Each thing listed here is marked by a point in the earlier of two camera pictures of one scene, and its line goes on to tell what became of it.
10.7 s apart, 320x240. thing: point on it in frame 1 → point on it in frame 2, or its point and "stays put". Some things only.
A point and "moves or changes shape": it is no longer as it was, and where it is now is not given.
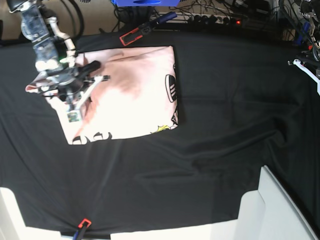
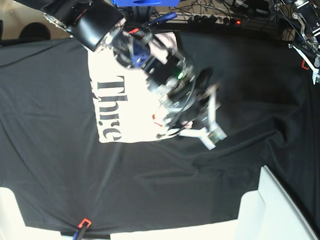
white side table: (266, 214) stays put
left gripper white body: (73, 115) → (215, 133)
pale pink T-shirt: (139, 96) moves or changes shape
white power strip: (200, 18) stays put
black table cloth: (242, 107) stays put
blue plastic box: (146, 3) stays put
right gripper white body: (297, 63) → (315, 70)
